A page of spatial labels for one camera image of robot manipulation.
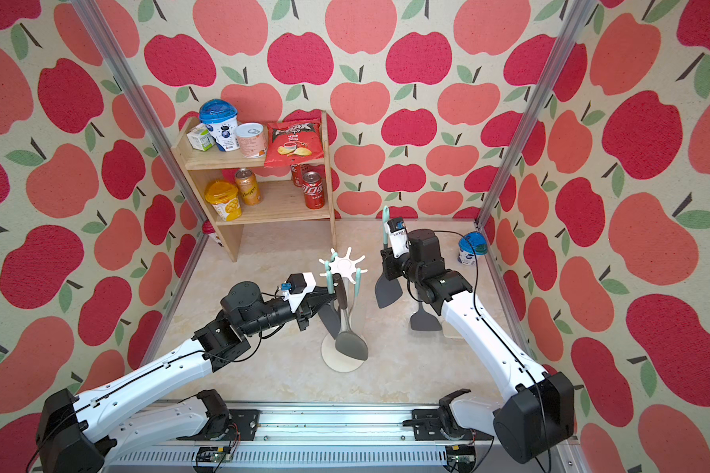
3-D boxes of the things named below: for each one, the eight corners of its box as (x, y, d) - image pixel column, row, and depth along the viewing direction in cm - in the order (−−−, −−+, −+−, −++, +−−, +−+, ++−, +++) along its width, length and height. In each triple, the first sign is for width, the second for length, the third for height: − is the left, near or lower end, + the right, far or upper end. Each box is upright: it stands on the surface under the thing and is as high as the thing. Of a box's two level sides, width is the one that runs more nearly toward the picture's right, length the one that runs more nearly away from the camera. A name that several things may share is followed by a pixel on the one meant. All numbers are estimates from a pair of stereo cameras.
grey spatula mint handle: (411, 330, 93) (412, 326, 91) (408, 306, 99) (409, 302, 96) (438, 330, 93) (441, 326, 91) (434, 306, 99) (436, 302, 96)
